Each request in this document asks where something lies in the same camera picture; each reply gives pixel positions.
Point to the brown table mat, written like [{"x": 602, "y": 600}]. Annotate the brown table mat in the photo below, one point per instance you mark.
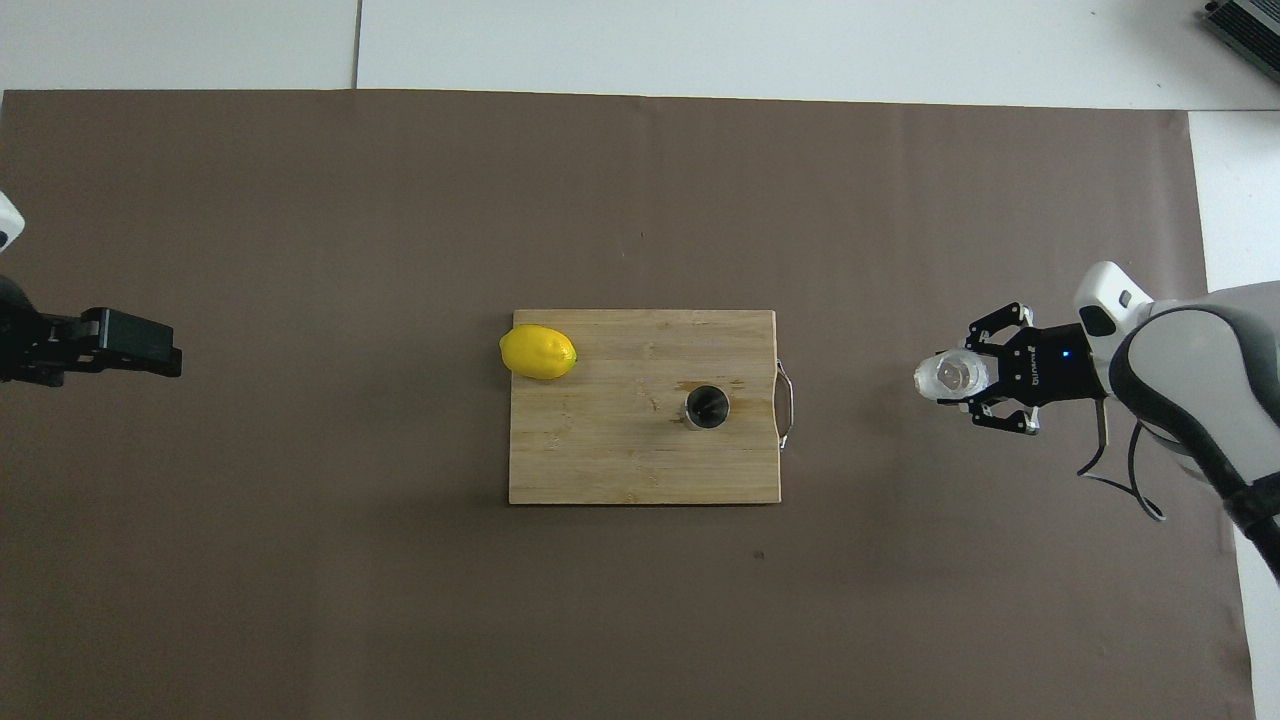
[{"x": 600, "y": 600}]

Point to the grey electronic device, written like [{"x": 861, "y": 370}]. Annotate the grey electronic device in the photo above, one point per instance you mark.
[{"x": 1250, "y": 28}]

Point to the yellow lemon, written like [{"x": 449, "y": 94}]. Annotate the yellow lemon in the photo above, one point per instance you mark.
[{"x": 538, "y": 352}]

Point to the clear textured glass cup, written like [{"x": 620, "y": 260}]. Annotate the clear textured glass cup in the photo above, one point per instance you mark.
[{"x": 945, "y": 375}]

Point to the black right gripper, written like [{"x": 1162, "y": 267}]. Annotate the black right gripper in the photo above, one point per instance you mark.
[{"x": 1055, "y": 365}]

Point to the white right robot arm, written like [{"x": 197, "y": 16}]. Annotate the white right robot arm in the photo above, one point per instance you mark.
[{"x": 1190, "y": 360}]

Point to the wooden cutting board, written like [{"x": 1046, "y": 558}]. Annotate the wooden cutting board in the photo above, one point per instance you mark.
[{"x": 600, "y": 450}]

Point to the steel double jigger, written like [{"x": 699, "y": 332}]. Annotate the steel double jigger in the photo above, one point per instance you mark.
[{"x": 707, "y": 407}]

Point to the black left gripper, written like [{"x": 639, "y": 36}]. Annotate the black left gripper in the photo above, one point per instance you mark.
[{"x": 25, "y": 345}]

